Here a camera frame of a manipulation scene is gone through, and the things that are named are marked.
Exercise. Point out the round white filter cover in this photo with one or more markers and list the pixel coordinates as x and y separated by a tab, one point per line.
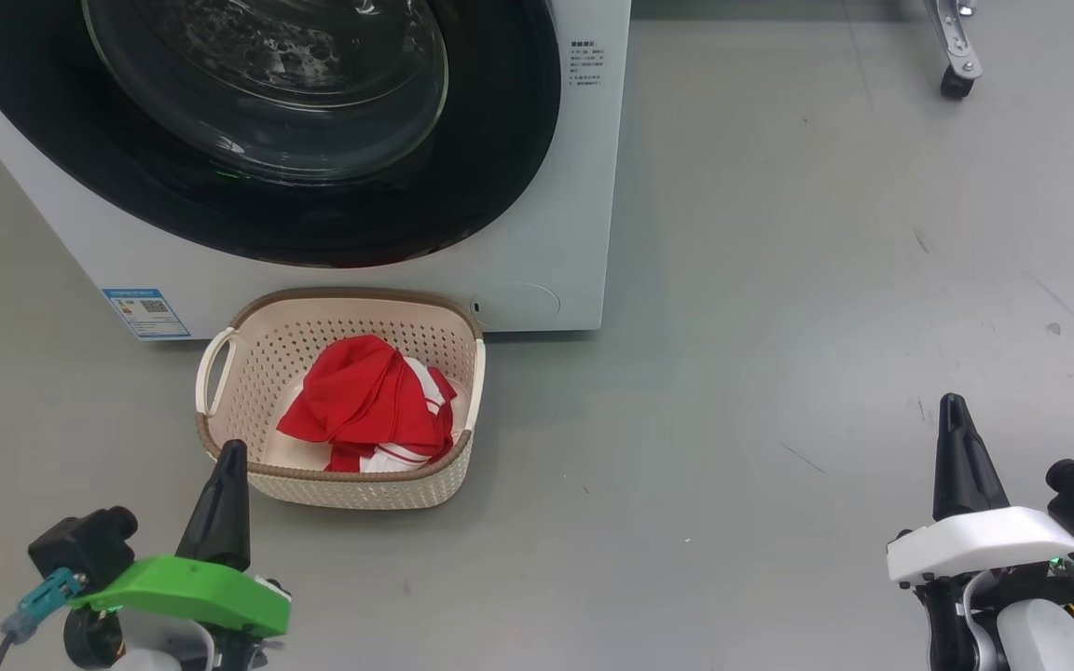
518	305

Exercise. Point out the red and white garment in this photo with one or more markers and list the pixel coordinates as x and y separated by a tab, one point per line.
351	391

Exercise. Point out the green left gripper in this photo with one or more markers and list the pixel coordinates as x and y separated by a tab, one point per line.
192	587

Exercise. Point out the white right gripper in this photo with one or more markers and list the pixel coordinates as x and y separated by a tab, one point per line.
984	540

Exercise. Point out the round washing machine door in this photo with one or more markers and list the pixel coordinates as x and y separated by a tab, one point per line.
462	186

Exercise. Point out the metal leg with black caster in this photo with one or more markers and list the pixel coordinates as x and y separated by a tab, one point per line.
956	82

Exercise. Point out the cream perforated laundry basket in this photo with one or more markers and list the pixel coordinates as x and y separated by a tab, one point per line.
267	363

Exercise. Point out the white washing machine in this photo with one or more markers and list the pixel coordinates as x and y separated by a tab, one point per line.
546	233

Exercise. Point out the blue energy label sticker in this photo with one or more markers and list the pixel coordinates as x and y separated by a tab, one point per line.
145	314

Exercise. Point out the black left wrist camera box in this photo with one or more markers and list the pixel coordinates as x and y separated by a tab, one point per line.
80	550

